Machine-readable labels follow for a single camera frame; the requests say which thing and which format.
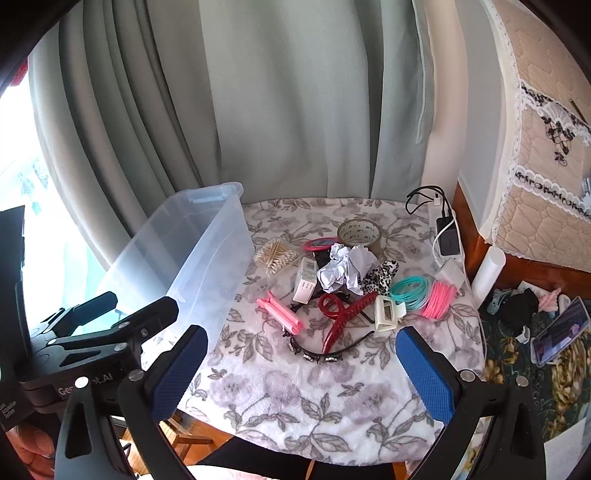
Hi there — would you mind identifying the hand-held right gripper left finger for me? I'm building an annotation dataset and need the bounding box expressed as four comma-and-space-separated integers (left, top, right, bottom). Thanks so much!
54, 324, 209, 480

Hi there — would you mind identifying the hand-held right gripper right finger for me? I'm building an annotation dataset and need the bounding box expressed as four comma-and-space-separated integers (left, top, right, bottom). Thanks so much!
395, 325, 546, 480

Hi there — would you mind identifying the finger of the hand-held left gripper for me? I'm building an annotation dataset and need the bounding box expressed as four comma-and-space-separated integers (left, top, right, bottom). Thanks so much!
48, 296, 180, 356
28, 291, 119, 344

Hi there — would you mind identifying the clear plastic storage container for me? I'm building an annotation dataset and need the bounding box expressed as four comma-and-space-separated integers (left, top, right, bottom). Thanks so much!
95, 181, 256, 357

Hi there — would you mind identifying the bundle of pink hair ties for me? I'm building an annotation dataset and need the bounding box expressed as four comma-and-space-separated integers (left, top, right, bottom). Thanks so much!
420, 281, 458, 320

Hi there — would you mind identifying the white hair claw clip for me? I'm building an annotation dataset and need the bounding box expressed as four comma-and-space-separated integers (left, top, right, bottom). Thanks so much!
372, 295, 407, 333

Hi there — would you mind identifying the bundle of teal hair ties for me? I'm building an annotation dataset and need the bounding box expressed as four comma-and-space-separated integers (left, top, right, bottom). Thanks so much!
389, 275, 437, 311

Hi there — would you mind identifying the pink hair roller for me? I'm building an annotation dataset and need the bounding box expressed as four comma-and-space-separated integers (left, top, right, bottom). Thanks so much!
256, 291, 305, 334

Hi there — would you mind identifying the brown packing tape roll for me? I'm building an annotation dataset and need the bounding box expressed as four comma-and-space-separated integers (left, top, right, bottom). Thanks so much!
336, 217, 384, 259

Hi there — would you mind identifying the person's left hand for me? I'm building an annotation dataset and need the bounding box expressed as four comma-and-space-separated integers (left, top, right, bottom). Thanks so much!
0, 425, 58, 469

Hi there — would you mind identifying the wooden stool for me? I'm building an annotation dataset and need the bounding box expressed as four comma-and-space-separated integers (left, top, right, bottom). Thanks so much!
161, 413, 218, 462

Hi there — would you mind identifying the dark floral bedsheet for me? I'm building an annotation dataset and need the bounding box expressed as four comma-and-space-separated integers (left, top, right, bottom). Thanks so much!
478, 281, 591, 444

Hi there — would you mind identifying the window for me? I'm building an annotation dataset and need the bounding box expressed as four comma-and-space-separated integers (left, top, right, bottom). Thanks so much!
0, 60, 114, 333

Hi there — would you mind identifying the red hair claw clip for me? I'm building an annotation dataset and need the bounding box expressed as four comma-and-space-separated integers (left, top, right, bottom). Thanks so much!
318, 292, 378, 354

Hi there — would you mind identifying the white flat adapter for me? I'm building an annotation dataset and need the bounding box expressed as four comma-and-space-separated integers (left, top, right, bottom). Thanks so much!
434, 258, 468, 296

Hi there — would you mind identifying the leopard print scrunchie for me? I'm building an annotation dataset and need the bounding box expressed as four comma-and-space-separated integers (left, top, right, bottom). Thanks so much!
360, 259, 400, 296

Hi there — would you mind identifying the black jewelled headband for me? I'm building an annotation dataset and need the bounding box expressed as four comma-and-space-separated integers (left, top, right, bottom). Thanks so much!
281, 318, 376, 366

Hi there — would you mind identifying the black cloth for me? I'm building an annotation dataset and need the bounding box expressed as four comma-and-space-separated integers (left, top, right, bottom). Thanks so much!
498, 292, 541, 328

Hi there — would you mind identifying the white cylinder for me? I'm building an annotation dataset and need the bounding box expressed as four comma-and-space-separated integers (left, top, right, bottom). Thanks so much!
471, 246, 506, 301

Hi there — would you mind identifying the white power strip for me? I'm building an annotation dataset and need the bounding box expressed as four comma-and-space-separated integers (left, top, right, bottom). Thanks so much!
427, 203, 471, 298

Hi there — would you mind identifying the pack of cotton swabs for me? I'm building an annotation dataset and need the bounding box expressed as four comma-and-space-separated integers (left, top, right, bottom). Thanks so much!
253, 237, 301, 278

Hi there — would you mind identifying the black charger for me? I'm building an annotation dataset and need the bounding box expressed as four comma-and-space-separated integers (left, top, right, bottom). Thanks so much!
436, 217, 462, 257

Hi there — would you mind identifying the smartphone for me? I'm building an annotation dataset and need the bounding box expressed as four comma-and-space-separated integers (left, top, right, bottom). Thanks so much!
530, 296, 591, 367

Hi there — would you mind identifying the pink cloth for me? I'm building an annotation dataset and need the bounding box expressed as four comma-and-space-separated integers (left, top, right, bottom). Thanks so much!
538, 287, 563, 315

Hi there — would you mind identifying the small white cardboard box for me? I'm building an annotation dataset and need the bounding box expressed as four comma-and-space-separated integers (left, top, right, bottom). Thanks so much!
293, 257, 319, 304

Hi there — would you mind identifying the white paper sheet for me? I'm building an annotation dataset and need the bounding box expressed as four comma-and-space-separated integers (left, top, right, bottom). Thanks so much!
542, 421, 591, 480

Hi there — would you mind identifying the beige quilted mattress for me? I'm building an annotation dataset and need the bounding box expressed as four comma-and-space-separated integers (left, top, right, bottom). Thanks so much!
478, 0, 591, 259

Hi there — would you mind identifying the grey curtain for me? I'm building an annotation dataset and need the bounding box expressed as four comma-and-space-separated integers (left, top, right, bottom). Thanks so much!
28, 0, 225, 278

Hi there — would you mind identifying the pale green curtain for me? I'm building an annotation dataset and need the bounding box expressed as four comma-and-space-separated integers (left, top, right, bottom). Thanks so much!
198, 0, 435, 204

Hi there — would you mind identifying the white embroidered lace cloth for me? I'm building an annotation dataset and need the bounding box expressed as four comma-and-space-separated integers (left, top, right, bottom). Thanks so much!
510, 76, 591, 222

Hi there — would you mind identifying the white cable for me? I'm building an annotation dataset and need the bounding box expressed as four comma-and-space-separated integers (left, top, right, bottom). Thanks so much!
431, 216, 459, 271

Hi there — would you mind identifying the wooden bed frame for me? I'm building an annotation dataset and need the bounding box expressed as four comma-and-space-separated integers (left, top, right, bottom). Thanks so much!
452, 180, 591, 289

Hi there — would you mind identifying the thin black cable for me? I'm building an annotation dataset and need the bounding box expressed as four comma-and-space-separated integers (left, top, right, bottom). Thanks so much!
405, 185, 452, 217

